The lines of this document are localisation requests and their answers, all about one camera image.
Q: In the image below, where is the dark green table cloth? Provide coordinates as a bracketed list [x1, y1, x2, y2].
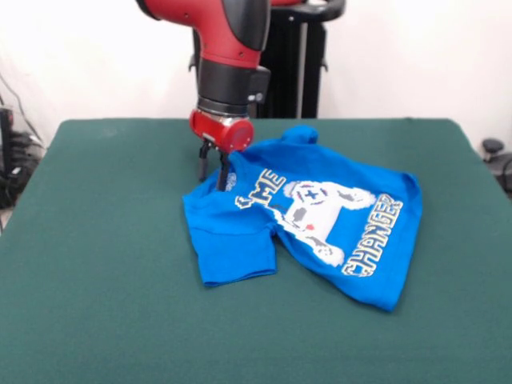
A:
[0, 118, 512, 384]

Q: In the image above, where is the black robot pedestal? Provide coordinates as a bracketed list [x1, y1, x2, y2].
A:
[187, 0, 346, 119]

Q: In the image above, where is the blue game controller print t-shirt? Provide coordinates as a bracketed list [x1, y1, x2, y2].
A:
[182, 125, 424, 313]

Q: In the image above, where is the black office chair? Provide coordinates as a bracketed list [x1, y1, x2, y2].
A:
[481, 138, 512, 201]

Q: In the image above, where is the black cable bundle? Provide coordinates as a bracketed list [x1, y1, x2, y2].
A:
[0, 130, 46, 210]

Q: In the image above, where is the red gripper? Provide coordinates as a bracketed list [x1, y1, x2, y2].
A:
[188, 108, 255, 191]

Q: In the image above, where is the black computer box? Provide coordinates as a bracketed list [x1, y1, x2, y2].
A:
[0, 106, 15, 177]

